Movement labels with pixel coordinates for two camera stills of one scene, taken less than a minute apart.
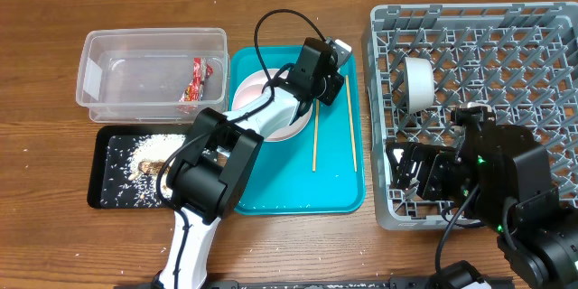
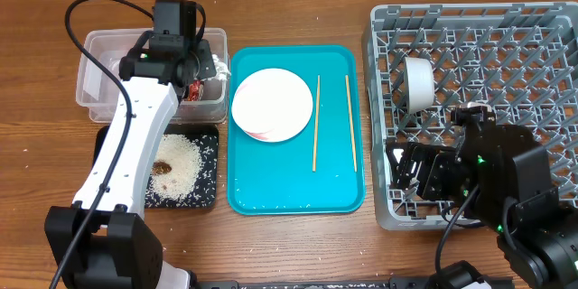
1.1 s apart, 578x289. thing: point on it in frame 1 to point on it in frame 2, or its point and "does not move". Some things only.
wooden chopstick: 316,135 does not move
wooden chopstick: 351,122 does not move
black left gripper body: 328,88 to 202,53
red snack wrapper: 194,91 does not move
